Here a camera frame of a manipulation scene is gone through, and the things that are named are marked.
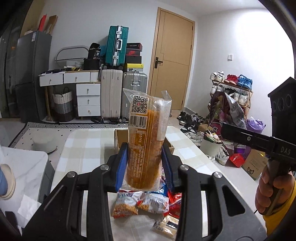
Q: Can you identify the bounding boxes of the red Oreo pack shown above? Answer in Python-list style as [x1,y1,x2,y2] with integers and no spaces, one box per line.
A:
[168,190,182,219]

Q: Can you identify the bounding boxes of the orange noodle snack pack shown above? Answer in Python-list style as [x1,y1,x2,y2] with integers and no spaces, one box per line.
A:
[123,88,172,191]

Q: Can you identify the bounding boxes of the person's right hand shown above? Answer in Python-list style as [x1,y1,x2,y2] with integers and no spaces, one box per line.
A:
[255,167,295,214]

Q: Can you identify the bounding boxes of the cardboard cat box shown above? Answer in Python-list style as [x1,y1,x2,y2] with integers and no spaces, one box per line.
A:
[242,149,268,180]

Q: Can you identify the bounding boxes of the red gift bag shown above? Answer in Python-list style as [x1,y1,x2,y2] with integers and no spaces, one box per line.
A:
[229,153,245,168]

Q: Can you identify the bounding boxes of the white high-top sneaker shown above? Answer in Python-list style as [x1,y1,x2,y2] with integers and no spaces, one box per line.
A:
[215,146,229,166]

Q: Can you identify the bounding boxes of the cracker packet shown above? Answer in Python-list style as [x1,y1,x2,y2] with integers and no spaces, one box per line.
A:
[152,215,179,239]

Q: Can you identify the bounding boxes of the wooden shoe rack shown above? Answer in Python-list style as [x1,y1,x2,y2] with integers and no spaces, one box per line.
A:
[209,71,253,119]

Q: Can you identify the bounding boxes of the white orange snack packet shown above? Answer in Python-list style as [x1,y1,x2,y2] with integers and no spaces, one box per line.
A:
[111,191,169,218]

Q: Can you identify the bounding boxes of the white trash bin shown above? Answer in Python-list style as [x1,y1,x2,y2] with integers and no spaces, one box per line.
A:
[200,131,223,157]

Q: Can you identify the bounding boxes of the cardboard SF box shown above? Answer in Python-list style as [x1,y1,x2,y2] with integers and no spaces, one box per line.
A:
[114,128,175,155]

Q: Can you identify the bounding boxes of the woven laundry basket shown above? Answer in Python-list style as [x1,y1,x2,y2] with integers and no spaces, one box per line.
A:
[52,87,74,123]

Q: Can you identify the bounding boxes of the white drawer desk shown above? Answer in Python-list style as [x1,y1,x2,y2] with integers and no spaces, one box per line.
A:
[39,70,101,117]

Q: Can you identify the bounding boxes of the wooden door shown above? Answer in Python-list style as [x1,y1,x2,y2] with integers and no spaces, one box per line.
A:
[147,8,195,110]

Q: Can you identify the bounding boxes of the beige suitcase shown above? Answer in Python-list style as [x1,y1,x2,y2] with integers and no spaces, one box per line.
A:
[100,69,123,118]

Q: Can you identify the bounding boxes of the silver suitcase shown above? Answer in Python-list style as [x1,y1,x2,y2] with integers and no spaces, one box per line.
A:
[121,72,147,120]

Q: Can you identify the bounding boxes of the black bag on desk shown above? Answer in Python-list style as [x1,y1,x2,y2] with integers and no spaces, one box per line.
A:
[83,43,101,70]

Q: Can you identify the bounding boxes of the black refrigerator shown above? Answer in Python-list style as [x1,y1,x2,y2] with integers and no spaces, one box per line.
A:
[16,31,52,123]

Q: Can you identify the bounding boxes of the stacked shoe boxes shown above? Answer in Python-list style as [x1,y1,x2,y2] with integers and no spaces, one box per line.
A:
[123,43,144,72]

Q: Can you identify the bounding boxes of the teal suitcase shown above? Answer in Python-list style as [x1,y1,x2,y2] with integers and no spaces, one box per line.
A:
[105,26,129,70]

